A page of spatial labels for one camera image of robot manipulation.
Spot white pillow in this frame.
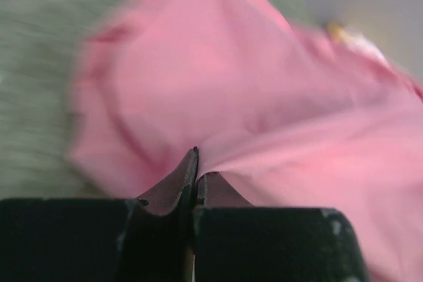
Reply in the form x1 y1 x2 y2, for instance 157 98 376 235
339 30 389 65

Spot yellow cartoon car pillow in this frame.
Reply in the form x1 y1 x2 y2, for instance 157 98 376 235
326 22 350 42

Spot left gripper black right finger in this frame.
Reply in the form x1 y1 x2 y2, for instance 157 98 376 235
193 173 370 281

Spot pink pillowcase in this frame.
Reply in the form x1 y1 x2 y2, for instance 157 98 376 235
69 0 422 281

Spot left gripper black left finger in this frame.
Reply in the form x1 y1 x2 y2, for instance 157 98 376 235
1 148 199 281

